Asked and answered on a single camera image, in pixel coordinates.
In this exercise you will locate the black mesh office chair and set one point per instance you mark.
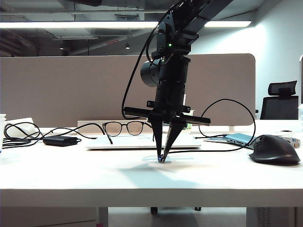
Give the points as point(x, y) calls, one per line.
point(279, 106)

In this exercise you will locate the black-framed eyeglasses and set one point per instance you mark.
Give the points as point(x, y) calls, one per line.
point(124, 123)

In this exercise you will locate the brown desk divider screen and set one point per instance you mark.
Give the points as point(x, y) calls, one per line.
point(59, 89)

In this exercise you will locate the red ceiling sign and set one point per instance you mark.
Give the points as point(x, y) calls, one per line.
point(112, 42)

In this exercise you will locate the white device with black dot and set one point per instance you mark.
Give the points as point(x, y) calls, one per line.
point(290, 134)

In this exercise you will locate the green printed drink cup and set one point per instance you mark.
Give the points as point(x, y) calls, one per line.
point(189, 128)

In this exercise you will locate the white closed laptop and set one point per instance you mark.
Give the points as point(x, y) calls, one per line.
point(132, 142)

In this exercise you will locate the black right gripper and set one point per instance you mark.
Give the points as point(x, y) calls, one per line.
point(170, 111)

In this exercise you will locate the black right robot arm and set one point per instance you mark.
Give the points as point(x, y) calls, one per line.
point(172, 78)

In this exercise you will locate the white drinking straw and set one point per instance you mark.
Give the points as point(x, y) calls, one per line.
point(184, 99)

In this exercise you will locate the light blue flat card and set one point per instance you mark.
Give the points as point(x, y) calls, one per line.
point(214, 140)

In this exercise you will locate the black power adapter brick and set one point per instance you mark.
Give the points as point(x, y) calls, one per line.
point(59, 141)

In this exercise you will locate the black computer mouse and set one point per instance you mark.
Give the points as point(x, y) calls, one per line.
point(274, 149)

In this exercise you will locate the grey perforated panel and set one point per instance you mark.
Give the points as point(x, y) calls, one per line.
point(264, 217)

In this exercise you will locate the grey drawer cabinet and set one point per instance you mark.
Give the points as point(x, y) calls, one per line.
point(47, 216)

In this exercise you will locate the long ceiling light strip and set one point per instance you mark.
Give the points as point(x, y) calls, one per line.
point(71, 24)

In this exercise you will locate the blue USB hub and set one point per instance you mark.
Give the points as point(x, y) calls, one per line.
point(239, 138)

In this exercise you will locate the white plastic cup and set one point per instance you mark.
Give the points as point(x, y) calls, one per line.
point(2, 123)

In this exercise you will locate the white paper box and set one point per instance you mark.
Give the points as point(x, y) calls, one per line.
point(23, 120)

